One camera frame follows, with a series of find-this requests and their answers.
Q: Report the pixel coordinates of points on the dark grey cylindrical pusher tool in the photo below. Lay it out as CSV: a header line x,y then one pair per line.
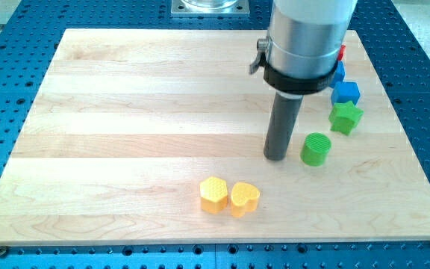
x,y
283,117

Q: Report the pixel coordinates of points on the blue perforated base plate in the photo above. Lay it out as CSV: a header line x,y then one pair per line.
x,y
29,36

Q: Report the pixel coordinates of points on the yellow hexagon block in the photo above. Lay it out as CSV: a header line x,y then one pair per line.
x,y
213,195

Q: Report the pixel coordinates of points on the light wooden board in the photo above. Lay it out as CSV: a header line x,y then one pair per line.
x,y
127,124

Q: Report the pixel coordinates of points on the green star block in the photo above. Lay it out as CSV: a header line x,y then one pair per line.
x,y
345,117

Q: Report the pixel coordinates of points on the blue block behind arm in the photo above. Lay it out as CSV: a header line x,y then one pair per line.
x,y
339,74

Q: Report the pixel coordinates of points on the green cylinder block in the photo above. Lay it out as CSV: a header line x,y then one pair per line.
x,y
315,149

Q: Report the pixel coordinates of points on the red block behind arm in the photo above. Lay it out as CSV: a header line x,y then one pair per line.
x,y
341,52

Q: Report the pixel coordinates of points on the yellow heart block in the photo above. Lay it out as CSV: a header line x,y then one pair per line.
x,y
244,198

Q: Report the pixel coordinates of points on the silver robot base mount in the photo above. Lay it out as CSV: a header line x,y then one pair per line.
x,y
192,8

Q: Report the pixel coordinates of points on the blue cube block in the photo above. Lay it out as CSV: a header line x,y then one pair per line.
x,y
345,91

